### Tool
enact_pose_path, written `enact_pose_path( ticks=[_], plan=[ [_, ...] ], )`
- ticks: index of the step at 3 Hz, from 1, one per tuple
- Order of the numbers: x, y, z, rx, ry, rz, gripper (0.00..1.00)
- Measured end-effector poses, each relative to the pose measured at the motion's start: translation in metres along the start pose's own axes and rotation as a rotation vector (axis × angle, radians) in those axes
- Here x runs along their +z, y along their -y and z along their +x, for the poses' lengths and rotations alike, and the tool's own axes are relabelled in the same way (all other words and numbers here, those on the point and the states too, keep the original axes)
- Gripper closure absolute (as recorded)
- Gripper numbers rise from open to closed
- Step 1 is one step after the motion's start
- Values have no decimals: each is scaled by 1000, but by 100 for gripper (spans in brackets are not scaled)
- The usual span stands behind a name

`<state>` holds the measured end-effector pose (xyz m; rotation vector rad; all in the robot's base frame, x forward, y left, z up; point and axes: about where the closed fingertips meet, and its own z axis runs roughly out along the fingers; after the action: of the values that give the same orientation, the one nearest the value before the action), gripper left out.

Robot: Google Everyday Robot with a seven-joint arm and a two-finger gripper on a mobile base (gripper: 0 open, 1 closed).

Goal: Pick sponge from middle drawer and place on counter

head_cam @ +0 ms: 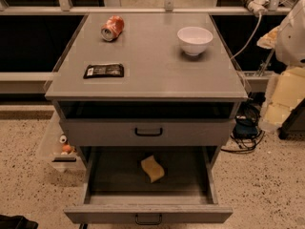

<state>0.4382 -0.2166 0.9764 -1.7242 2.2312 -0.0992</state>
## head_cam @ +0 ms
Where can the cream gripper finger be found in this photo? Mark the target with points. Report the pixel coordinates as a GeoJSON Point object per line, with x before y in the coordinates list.
{"type": "Point", "coordinates": [268, 40]}

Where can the yellow sponge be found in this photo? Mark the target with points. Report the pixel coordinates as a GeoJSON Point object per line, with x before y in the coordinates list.
{"type": "Point", "coordinates": [152, 168]}

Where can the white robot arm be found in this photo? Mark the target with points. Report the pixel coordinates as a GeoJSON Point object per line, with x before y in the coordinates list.
{"type": "Point", "coordinates": [288, 39]}

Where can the grey drawer cabinet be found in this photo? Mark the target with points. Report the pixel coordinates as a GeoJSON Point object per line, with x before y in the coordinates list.
{"type": "Point", "coordinates": [160, 81]}

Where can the closed grey top drawer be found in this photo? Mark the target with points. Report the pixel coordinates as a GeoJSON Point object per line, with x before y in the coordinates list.
{"type": "Point", "coordinates": [132, 132]}

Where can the open grey middle drawer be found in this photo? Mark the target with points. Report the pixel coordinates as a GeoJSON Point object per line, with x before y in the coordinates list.
{"type": "Point", "coordinates": [117, 190]}

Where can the metal diagonal rod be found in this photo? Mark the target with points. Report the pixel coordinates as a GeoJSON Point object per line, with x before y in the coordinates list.
{"type": "Point", "coordinates": [263, 66]}

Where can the white power strip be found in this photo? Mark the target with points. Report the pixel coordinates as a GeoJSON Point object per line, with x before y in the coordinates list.
{"type": "Point", "coordinates": [254, 6]}

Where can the white ceramic bowl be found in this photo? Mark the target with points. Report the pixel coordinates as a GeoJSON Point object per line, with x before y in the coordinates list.
{"type": "Point", "coordinates": [194, 40]}

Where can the dark cabinet at right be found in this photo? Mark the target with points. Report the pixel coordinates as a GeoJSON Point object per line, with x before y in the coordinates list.
{"type": "Point", "coordinates": [295, 123]}

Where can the crushed orange soda can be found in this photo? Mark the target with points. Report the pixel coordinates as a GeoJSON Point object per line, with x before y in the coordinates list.
{"type": "Point", "coordinates": [112, 28]}

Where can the black snack packet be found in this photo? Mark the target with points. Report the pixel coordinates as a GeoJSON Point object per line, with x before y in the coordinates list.
{"type": "Point", "coordinates": [104, 70]}

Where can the clear plastic storage bin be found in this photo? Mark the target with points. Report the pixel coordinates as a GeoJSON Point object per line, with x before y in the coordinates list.
{"type": "Point", "coordinates": [55, 149]}

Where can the black bag corner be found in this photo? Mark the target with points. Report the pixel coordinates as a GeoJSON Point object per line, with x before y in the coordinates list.
{"type": "Point", "coordinates": [16, 222]}

